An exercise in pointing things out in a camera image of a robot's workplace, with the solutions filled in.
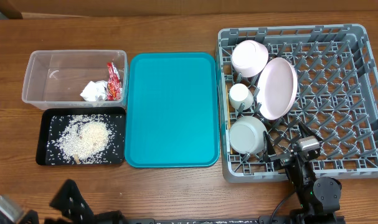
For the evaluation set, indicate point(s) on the grey bowl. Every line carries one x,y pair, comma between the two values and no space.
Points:
246,135

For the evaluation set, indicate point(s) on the wooden chopstick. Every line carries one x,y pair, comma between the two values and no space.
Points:
228,108

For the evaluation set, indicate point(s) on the red snack wrapper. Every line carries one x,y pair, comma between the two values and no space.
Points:
114,86

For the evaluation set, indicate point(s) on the white tissue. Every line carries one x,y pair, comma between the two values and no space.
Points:
95,91

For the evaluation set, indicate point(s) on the clear plastic bin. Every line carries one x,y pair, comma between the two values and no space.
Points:
56,78

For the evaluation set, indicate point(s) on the grey dishwasher rack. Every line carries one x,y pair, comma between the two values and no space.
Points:
337,98

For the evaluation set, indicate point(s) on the black tray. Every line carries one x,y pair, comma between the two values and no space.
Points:
48,114

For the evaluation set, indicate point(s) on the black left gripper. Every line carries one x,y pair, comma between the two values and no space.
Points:
81,211

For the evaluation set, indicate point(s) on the white rice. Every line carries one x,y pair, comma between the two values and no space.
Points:
85,139

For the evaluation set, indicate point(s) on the teal plastic tray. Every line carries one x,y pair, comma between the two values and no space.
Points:
172,111

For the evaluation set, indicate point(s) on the white cup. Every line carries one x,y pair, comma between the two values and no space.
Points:
239,94

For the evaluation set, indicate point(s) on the small pink plate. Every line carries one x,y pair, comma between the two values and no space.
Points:
249,58

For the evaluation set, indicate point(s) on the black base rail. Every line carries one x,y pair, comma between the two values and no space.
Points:
260,220

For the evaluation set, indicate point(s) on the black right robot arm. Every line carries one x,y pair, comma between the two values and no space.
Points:
318,197

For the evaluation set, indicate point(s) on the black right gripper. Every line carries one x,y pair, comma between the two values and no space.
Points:
282,160

